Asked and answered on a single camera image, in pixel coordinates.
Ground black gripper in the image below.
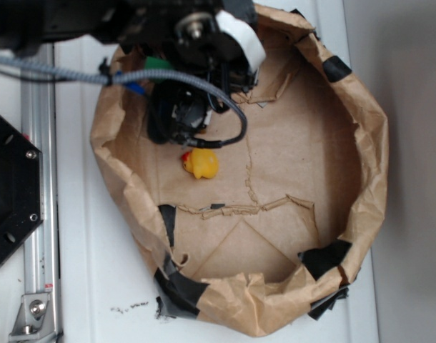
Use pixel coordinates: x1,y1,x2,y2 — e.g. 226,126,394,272
147,67,248,145

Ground green rectangular block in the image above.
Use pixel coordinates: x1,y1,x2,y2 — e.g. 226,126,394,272
144,56,174,70

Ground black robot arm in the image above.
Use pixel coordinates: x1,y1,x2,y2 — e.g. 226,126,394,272
0,1,266,149

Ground yellow rubber duck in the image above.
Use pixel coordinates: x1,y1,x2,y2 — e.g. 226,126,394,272
182,148,219,179

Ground brown paper bag tray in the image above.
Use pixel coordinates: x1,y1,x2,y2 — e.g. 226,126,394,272
91,5,389,337

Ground white plastic board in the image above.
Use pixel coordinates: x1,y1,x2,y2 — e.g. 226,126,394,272
54,1,379,342

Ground grey braided cable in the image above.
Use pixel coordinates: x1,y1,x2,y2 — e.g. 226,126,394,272
0,52,249,150

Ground aluminium extrusion rail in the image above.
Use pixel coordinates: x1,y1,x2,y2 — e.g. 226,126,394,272
19,42,63,343

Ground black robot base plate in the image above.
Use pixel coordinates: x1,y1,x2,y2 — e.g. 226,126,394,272
0,115,42,267

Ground metal corner bracket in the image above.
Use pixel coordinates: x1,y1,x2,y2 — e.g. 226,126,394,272
9,292,55,342

